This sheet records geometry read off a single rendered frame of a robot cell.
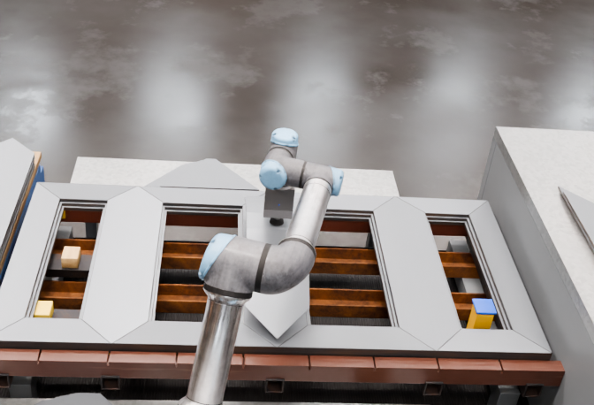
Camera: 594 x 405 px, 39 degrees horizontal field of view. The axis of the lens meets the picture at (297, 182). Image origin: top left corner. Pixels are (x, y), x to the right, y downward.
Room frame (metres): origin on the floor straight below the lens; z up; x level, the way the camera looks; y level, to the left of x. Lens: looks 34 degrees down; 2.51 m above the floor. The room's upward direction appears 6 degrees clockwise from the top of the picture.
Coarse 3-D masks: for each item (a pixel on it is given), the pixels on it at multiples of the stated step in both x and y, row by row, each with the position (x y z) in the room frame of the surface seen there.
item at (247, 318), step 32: (160, 224) 2.15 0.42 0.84; (448, 224) 2.36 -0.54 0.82; (160, 256) 2.01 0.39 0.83; (480, 256) 2.18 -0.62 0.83; (384, 288) 1.98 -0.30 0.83; (448, 288) 2.00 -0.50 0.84; (256, 320) 1.75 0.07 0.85; (192, 352) 1.63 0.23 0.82; (256, 352) 1.65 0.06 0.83; (288, 352) 1.66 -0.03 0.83; (320, 352) 1.67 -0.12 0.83; (352, 352) 1.68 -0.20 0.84; (384, 352) 1.69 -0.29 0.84; (416, 352) 1.70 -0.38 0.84; (448, 352) 1.71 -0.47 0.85; (480, 352) 1.73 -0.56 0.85
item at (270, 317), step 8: (256, 312) 1.72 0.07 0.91; (264, 312) 1.72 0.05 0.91; (272, 312) 1.72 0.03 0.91; (280, 312) 1.73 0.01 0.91; (288, 312) 1.73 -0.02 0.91; (296, 312) 1.73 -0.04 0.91; (304, 312) 1.74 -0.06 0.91; (264, 320) 1.70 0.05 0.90; (272, 320) 1.70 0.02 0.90; (280, 320) 1.71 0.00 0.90; (288, 320) 1.71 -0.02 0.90; (296, 320) 1.71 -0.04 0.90
